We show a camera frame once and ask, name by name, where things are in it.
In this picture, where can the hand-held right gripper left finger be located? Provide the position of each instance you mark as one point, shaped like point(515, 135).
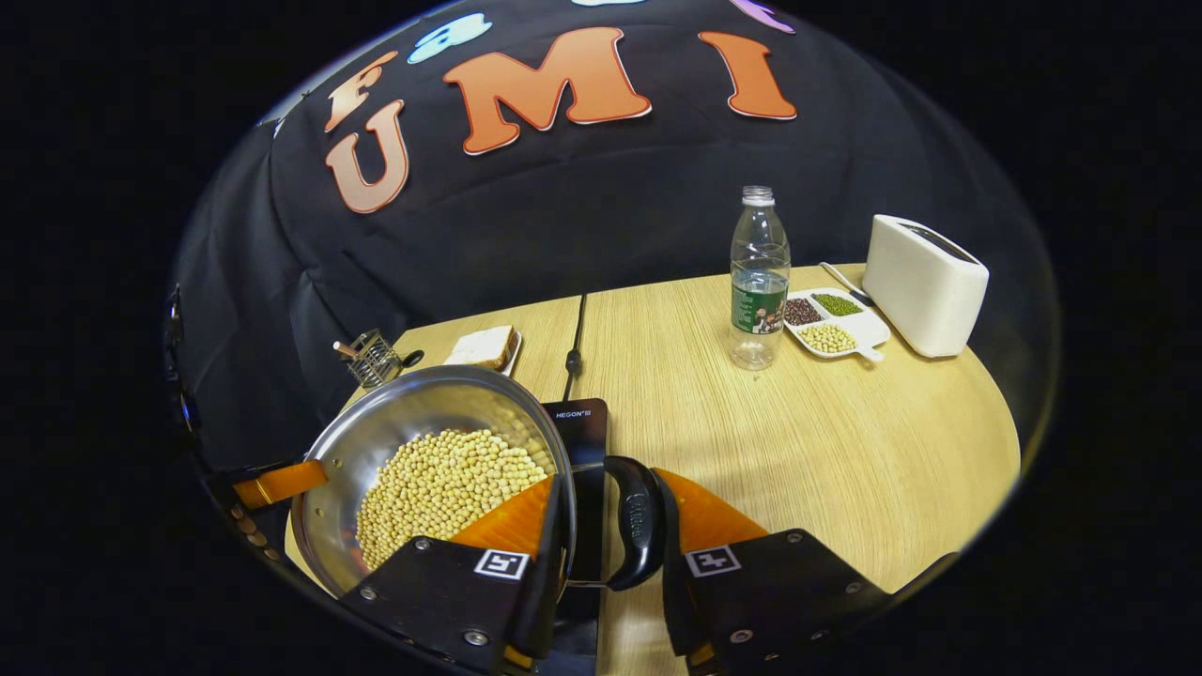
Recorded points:
point(549, 563)

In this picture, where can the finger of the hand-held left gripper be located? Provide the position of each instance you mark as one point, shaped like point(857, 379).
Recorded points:
point(282, 482)

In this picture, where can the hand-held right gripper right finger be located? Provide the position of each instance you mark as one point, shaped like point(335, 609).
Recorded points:
point(676, 582)

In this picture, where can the black induction cooktop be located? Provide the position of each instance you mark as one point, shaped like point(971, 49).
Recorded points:
point(587, 441)

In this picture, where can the pile of yellow soybeans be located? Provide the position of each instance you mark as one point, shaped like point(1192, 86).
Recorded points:
point(432, 488)

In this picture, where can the small black object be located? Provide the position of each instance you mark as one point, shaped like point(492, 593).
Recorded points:
point(412, 358)

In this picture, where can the plate with sandwich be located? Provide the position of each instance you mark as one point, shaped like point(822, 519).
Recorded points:
point(484, 347)

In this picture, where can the white divided dish of beans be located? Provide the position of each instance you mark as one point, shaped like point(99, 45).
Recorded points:
point(859, 329)

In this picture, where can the clear plastic water bottle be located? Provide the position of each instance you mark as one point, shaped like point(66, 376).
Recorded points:
point(759, 263)

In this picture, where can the white toaster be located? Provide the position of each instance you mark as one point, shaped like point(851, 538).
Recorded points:
point(925, 291)

